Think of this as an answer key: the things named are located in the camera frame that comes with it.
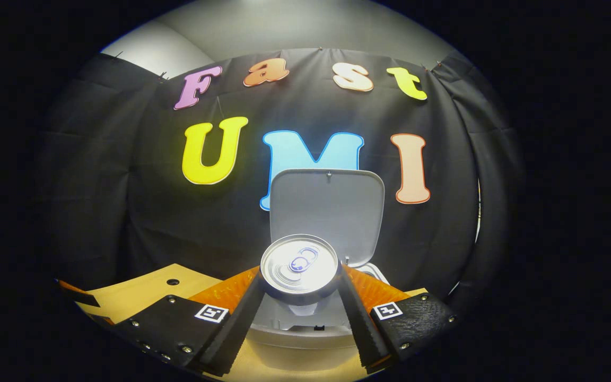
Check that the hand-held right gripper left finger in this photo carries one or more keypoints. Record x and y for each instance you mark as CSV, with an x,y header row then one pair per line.
x,y
242,323

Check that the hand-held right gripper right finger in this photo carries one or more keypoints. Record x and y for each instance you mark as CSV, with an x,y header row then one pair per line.
x,y
358,323

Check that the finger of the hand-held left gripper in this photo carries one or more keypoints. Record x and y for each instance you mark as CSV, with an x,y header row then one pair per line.
x,y
103,320
85,298

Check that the silver pop can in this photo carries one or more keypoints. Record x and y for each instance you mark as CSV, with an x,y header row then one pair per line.
x,y
300,265

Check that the white desktop garbage bin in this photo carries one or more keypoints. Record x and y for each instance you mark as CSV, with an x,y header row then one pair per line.
x,y
326,212

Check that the black backdrop cloth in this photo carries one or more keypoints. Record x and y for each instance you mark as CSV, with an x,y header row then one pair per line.
x,y
125,212

